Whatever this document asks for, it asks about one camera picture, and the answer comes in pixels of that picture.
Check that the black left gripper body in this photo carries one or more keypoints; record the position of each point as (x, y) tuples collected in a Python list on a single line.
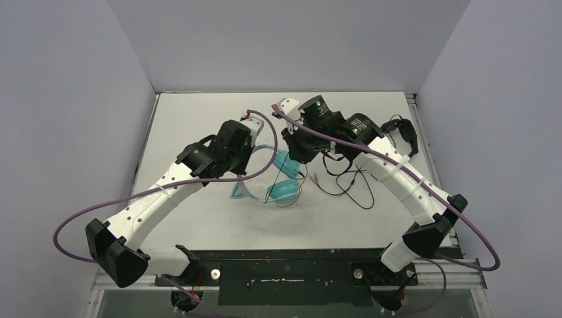
[(238, 160)]

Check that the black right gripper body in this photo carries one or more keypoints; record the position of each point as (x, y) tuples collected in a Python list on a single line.
[(297, 150)]

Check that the teal cat ear headphones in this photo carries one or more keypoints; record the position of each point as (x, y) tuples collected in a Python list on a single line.
[(278, 192)]

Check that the black over-ear headset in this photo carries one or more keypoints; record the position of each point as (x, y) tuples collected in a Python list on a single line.
[(406, 129)]

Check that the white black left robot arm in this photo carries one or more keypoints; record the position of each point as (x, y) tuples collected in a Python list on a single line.
[(116, 244)]

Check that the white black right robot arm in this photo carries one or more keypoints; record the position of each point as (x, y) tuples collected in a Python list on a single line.
[(312, 129)]

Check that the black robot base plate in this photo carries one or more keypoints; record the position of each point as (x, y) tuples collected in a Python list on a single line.
[(296, 277)]

